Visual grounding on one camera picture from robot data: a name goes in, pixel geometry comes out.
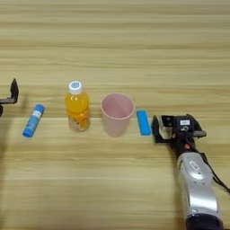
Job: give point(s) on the orange juice bottle white cap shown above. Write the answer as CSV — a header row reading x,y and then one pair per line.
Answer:
x,y
77,109

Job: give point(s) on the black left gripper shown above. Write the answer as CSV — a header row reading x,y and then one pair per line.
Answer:
x,y
4,101

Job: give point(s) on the blue glue stick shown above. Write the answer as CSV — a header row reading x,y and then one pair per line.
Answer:
x,y
33,121

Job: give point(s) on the small white black square device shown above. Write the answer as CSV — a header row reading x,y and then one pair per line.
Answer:
x,y
167,121

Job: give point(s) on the blue rectangular eraser block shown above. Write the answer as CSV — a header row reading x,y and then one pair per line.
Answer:
x,y
144,122

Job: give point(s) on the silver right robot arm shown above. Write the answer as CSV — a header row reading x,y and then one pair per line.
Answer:
x,y
199,185

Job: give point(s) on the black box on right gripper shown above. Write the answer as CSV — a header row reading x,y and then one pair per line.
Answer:
x,y
183,124

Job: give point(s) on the pink plastic cup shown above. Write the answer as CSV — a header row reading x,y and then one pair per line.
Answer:
x,y
117,115

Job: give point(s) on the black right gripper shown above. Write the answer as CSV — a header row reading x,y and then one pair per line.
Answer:
x,y
181,142

